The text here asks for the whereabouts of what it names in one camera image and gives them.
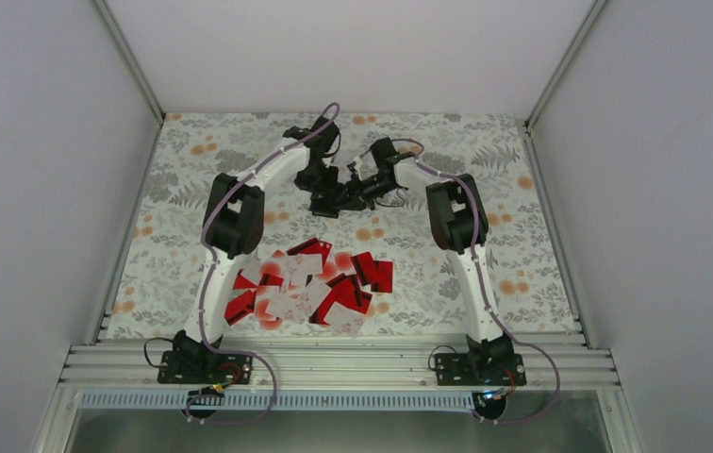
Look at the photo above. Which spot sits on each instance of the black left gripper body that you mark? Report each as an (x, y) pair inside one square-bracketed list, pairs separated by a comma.
[(315, 178)]

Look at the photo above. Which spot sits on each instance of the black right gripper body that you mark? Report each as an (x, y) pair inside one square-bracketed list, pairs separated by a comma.
[(366, 195)]

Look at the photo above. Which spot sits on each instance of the black card holder wallet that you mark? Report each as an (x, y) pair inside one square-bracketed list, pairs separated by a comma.
[(331, 204)]

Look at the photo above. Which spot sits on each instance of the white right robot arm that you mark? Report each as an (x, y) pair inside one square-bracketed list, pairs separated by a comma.
[(459, 228)]

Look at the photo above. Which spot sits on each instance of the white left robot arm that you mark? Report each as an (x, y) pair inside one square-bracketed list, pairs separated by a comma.
[(232, 230)]

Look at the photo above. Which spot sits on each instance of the red card centre right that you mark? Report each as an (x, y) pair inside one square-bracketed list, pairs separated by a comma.
[(365, 268)]

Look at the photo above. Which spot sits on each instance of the red card far right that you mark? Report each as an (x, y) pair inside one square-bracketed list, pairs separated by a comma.
[(385, 273)]

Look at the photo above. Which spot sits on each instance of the white floral card centre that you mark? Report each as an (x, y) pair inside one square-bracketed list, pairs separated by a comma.
[(301, 267)]

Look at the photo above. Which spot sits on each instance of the red card lower right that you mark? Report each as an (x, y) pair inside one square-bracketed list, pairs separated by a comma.
[(343, 290)]

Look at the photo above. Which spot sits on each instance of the floral patterned table mat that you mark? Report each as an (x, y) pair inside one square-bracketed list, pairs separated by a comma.
[(163, 269)]

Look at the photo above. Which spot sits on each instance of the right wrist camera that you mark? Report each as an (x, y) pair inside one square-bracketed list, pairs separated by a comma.
[(354, 168)]

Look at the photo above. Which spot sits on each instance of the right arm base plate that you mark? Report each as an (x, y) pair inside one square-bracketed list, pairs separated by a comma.
[(455, 369)]

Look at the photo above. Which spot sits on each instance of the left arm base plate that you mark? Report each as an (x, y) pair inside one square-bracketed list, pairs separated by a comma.
[(177, 368)]

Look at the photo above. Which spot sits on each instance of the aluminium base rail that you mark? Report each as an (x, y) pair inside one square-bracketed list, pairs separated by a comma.
[(344, 364)]

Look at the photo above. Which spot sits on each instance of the aluminium frame post right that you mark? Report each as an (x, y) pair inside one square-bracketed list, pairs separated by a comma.
[(581, 34)]

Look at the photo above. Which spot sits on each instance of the slotted cable duct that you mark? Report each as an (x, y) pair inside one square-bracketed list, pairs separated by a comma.
[(243, 400)]

